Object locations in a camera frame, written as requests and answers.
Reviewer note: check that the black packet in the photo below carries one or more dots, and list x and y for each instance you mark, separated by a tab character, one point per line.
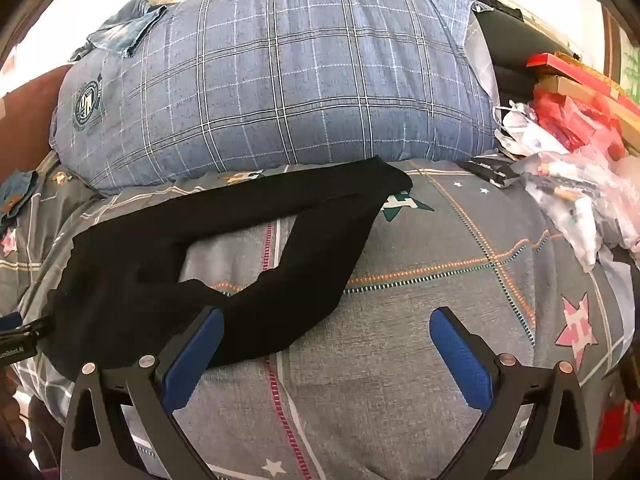
490	170

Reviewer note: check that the red flat box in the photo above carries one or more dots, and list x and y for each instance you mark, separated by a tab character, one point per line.
565	64

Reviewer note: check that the light denim garment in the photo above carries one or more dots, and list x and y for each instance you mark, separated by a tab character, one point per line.
125	30

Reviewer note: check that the red plastic bag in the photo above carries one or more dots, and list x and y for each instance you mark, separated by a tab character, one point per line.
575	120

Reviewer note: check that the denim piece with brown patch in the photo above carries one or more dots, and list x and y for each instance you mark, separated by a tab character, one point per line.
17	195

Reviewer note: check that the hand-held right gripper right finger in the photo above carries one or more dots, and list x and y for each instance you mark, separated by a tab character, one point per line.
460	355

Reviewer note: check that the black cushion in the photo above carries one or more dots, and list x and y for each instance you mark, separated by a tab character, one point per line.
505	50

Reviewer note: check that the white plastic bag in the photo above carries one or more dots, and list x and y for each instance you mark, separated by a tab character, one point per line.
520	130

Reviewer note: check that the black pants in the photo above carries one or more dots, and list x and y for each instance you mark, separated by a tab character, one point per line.
150	270

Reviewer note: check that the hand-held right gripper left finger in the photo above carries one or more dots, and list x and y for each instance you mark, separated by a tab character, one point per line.
192	355

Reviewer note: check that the grey star-print bedsheet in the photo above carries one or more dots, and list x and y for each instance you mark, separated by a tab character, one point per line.
425	310

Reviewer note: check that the brown headboard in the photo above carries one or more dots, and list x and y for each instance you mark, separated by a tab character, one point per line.
30	100

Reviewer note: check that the blue plaid pillow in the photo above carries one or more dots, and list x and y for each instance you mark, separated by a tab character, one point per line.
275	85

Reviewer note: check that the clear plastic bag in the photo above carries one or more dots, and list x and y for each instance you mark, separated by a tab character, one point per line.
590	195

